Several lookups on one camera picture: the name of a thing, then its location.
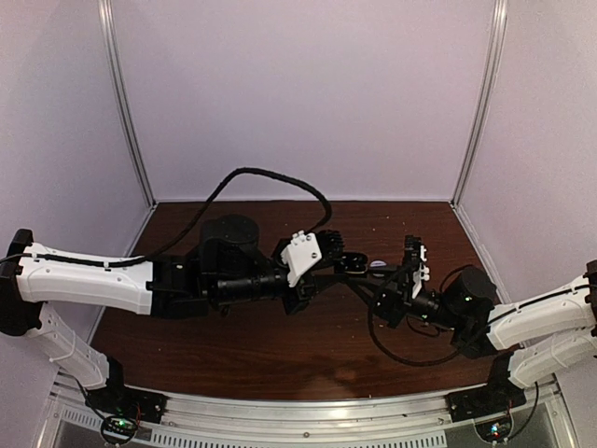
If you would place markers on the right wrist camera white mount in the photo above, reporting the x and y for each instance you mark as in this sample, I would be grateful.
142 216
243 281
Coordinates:
417 259

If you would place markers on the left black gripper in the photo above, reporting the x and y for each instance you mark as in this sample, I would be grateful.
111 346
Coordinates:
309 287

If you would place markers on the circuit board with leds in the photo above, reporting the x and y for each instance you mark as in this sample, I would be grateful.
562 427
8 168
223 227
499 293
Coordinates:
118 429
494 431

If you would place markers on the aluminium front rail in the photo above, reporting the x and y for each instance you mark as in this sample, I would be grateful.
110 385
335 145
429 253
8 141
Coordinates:
419 420

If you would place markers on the right circuit board with leds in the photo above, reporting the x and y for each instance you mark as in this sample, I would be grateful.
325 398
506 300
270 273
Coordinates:
494 431

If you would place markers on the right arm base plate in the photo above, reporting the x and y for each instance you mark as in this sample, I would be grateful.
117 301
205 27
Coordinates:
481 402

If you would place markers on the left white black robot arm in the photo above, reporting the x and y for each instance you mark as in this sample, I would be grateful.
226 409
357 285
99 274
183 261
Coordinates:
226 267

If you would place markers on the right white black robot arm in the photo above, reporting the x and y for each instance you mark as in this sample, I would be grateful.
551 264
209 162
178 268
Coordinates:
527 340

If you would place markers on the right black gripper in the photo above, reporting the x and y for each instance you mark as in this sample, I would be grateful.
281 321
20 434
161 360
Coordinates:
395 298

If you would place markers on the black earbud charging case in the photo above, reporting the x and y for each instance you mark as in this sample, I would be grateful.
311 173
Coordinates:
352 263

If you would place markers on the left circuit board with leds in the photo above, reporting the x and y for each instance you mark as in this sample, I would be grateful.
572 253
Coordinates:
118 429

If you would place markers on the right aluminium frame post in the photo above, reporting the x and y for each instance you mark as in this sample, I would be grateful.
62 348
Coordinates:
490 72

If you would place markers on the aluminium frame post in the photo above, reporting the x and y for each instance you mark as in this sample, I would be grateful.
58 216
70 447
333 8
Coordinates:
108 28
490 72

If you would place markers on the left aluminium frame post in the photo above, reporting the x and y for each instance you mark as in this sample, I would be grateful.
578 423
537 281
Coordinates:
108 28

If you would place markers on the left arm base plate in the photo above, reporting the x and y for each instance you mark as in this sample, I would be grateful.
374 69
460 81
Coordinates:
134 403

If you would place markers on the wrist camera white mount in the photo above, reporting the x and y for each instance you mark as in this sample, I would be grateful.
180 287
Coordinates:
417 259
306 249

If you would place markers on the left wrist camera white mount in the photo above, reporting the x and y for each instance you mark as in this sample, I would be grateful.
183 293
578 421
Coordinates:
306 249

